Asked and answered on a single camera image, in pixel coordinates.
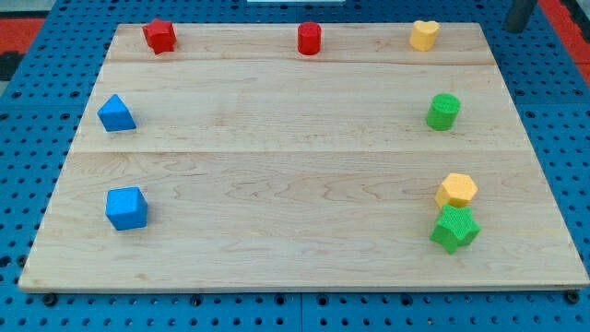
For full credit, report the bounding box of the wooden board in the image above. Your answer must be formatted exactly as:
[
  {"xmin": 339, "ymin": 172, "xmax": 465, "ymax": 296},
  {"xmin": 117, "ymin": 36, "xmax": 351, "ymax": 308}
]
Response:
[{"xmin": 18, "ymin": 23, "xmax": 589, "ymax": 294}]

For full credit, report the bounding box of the red cylinder block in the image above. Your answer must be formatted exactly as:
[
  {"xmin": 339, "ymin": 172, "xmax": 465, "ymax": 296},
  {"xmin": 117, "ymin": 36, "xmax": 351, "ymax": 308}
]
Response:
[{"xmin": 297, "ymin": 21, "xmax": 322, "ymax": 55}]

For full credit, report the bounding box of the green cylinder block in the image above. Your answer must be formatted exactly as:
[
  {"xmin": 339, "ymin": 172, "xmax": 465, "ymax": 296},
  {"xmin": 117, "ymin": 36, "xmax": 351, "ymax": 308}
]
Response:
[{"xmin": 426, "ymin": 93, "xmax": 461, "ymax": 131}]

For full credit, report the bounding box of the yellow hexagon block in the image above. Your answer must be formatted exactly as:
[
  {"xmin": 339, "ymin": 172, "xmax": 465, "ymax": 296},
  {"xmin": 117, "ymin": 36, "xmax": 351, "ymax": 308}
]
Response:
[{"xmin": 434, "ymin": 173, "xmax": 478, "ymax": 208}]

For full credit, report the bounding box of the green star block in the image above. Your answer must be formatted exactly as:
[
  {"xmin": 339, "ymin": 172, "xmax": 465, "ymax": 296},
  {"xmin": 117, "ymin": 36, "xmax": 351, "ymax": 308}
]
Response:
[{"xmin": 430, "ymin": 205, "xmax": 481, "ymax": 254}]

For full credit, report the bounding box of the blue cube block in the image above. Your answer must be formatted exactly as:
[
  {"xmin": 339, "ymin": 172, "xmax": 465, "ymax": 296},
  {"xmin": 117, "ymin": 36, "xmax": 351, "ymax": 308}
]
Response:
[{"xmin": 105, "ymin": 186, "xmax": 148, "ymax": 231}]

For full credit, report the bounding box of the yellow heart block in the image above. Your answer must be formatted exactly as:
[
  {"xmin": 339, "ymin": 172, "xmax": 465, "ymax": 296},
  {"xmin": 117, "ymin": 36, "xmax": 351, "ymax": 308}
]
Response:
[{"xmin": 409, "ymin": 20, "xmax": 440, "ymax": 52}]

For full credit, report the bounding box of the blue triangle block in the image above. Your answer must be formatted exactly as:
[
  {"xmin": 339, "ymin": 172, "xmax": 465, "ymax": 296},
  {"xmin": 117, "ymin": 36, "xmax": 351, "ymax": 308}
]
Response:
[{"xmin": 97, "ymin": 94, "xmax": 136, "ymax": 132}]

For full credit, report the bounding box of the red star block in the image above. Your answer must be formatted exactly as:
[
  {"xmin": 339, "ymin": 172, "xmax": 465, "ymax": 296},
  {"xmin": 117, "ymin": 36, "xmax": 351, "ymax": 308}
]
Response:
[{"xmin": 142, "ymin": 18, "xmax": 177, "ymax": 54}]

